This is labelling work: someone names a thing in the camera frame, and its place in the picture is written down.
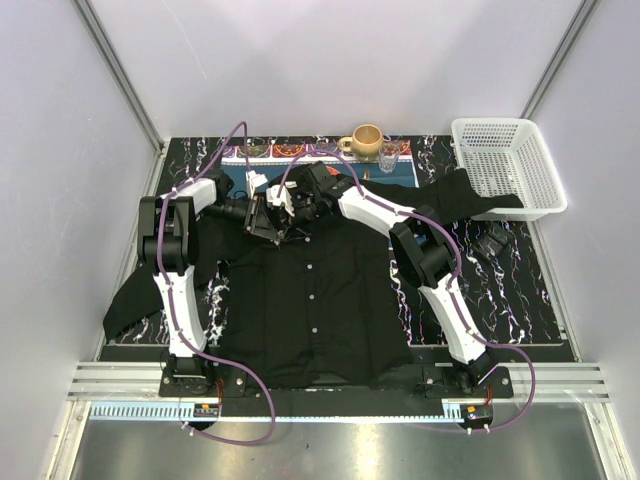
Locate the tan ceramic mug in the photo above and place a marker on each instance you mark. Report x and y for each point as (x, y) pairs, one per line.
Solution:
(363, 144)

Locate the small black box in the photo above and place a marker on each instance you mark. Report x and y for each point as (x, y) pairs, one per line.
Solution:
(493, 242)

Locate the black button shirt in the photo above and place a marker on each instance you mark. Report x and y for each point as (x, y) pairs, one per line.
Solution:
(303, 309)

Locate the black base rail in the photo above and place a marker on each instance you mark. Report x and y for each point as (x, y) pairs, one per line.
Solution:
(418, 389)

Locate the white plastic basket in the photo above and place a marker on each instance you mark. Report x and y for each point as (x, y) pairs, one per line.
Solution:
(505, 156)

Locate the blue patterned placemat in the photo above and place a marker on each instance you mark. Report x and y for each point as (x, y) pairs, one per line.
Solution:
(272, 158)

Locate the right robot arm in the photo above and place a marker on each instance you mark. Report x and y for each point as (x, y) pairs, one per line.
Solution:
(425, 254)

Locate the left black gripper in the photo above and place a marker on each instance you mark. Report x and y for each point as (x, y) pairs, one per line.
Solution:
(257, 222)

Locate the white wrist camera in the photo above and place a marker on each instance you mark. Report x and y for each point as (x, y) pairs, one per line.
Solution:
(254, 181)
(278, 197)

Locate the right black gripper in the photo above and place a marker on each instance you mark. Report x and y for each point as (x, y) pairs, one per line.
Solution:
(295, 234)

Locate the clear drinking glass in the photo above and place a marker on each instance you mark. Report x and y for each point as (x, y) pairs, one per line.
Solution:
(388, 156)

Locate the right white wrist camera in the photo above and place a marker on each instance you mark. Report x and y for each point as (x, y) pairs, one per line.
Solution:
(278, 197)

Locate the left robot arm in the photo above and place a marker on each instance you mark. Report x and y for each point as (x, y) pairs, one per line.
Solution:
(168, 243)

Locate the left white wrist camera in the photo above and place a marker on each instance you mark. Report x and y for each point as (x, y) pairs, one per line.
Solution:
(254, 181)

